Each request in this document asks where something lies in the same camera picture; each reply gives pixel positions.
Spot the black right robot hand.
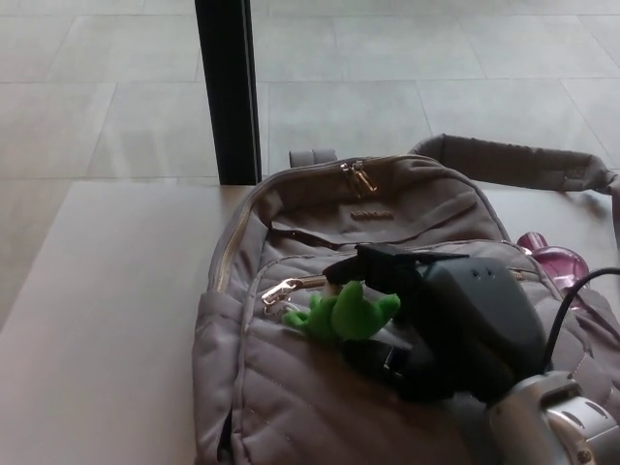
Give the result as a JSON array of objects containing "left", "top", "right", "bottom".
[{"left": 323, "top": 244, "right": 551, "bottom": 403}]

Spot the green frog plush keychain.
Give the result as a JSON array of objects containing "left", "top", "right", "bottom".
[{"left": 282, "top": 282, "right": 402, "bottom": 346}]

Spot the grey quilted backpack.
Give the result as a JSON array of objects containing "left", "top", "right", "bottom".
[{"left": 191, "top": 134, "right": 620, "bottom": 465}]

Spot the purple transparent bottle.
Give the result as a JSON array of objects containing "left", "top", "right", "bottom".
[{"left": 515, "top": 232, "right": 590, "bottom": 292}]

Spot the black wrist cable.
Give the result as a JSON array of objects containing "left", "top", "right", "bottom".
[{"left": 541, "top": 266, "right": 620, "bottom": 375}]

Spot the black window frame post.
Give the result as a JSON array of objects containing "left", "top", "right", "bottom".
[{"left": 195, "top": 0, "right": 264, "bottom": 186}]

